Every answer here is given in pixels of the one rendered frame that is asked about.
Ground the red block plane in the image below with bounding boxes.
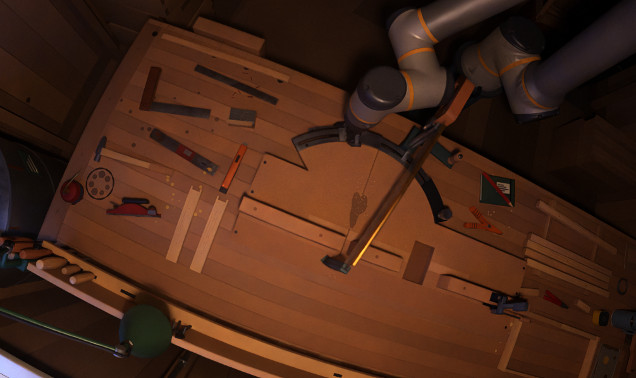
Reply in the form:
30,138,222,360
106,197,162,219

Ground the grey cup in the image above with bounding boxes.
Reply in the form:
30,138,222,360
610,308,636,334

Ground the green desk lamp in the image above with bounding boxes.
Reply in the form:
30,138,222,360
0,298,173,360

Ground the teal stop shoe clamp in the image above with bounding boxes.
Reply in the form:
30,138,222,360
401,126,465,169

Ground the pale wooden frame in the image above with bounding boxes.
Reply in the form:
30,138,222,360
497,314,601,378

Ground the thick wooden block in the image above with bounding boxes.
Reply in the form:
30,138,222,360
192,16,267,56

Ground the dark curved quadrant rail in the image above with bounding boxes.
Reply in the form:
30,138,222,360
291,125,453,223

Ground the orange spring clamp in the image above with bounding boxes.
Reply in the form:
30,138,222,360
463,205,503,236

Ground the grey metal plate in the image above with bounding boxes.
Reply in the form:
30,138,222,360
590,343,620,378

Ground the long thin wooden strip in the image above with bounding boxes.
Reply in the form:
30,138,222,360
161,33,291,83

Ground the red round tin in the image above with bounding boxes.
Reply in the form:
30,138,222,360
59,178,85,205

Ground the round disc with holes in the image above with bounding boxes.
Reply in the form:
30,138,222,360
85,168,116,201

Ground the saw frame with orange handle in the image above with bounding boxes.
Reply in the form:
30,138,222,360
321,78,477,275

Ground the brown mitre box base board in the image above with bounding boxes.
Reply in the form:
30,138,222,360
247,140,527,296

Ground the pale wooden bar blank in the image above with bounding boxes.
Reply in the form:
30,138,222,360
527,233,613,277
189,195,229,274
526,257,611,299
535,199,619,256
524,247,611,288
165,185,203,264

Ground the short wooden fence piece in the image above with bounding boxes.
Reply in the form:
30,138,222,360
437,274,496,304

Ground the small brown wooden block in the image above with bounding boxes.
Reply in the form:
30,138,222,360
401,240,435,285

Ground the dark steel ruler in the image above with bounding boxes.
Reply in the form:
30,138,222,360
193,64,279,106

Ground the grey drum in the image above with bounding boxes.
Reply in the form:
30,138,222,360
0,128,57,279

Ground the small grey sanding block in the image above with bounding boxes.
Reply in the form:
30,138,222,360
226,107,258,128

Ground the red pencil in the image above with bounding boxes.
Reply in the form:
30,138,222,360
482,171,514,206

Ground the wooden blank rack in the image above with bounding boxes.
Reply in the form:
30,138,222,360
523,198,620,300

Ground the hammer with wooden handle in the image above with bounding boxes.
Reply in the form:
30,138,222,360
93,136,152,171

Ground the green notebook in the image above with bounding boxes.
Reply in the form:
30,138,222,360
479,173,517,207

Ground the grey and red spirit level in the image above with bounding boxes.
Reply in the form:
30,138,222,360
149,128,219,176

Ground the try square with brown stock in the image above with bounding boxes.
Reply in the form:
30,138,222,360
138,66,212,119

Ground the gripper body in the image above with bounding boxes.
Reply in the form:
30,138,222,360
343,121,365,148

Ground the long wooden fence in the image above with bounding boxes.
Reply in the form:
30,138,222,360
238,196,404,272

